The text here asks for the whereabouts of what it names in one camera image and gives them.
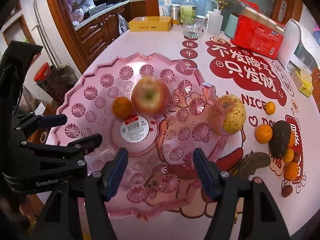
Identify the yellow tin box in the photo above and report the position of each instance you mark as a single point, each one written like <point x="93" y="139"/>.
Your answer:
<point x="150" y="23"/>

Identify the teal cup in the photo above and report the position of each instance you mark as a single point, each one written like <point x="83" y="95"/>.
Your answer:
<point x="231" y="26"/>

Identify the white blue card box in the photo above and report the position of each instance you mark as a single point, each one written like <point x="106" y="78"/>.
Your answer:
<point x="164" y="8"/>

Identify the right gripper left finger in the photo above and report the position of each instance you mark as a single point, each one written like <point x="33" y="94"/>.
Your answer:
<point x="60" y="218"/>

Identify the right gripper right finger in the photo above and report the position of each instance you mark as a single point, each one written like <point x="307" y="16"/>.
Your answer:
<point x="261" y="217"/>

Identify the dark green avocado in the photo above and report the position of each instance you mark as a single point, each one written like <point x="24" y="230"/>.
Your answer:
<point x="280" y="139"/>

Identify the small glass jar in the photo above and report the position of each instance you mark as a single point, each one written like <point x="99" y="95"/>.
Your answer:
<point x="204" y="19"/>

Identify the red snack package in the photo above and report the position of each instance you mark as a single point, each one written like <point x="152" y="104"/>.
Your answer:
<point x="257" y="32"/>

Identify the red apple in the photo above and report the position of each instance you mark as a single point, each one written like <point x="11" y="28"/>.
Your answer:
<point x="150" y="96"/>

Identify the yellow speckled pear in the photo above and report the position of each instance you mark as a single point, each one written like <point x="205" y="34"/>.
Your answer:
<point x="226" y="115"/>

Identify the yellow tissue pack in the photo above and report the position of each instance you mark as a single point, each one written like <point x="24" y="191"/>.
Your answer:
<point x="303" y="82"/>

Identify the small yellow tangerine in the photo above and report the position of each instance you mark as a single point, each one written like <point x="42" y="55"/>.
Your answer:
<point x="270" y="108"/>
<point x="288" y="156"/>

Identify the red lid glass jar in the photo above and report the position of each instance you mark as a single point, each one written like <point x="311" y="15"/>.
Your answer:
<point x="51" y="82"/>

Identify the white plastic squeeze bottle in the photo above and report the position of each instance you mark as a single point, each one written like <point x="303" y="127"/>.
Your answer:
<point x="215" y="22"/>

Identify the clear drinking glass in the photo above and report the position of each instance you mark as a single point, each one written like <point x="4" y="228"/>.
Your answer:
<point x="192" y="27"/>

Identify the small metal tin can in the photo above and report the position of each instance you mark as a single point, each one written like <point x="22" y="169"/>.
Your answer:
<point x="175" y="14"/>

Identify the pink plastic fruit bowl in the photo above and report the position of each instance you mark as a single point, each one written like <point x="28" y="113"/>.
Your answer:
<point x="160" y="175"/>

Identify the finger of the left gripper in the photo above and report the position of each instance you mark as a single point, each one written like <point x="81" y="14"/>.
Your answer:
<point x="28" y="127"/>
<point x="81" y="147"/>

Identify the clear green-label bottle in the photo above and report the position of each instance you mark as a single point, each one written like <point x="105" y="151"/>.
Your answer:
<point x="187" y="11"/>

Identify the orange tangerine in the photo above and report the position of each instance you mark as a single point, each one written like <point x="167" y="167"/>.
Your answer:
<point x="122" y="107"/>
<point x="291" y="171"/>
<point x="292" y="140"/>
<point x="263" y="133"/>

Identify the white countertop appliance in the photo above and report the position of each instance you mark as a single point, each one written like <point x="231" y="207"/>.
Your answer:
<point x="299" y="50"/>

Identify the overripe brown banana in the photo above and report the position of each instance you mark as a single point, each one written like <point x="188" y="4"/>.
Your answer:
<point x="250" y="164"/>

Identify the small red lychee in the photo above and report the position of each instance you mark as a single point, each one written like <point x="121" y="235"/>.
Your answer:
<point x="296" y="158"/>

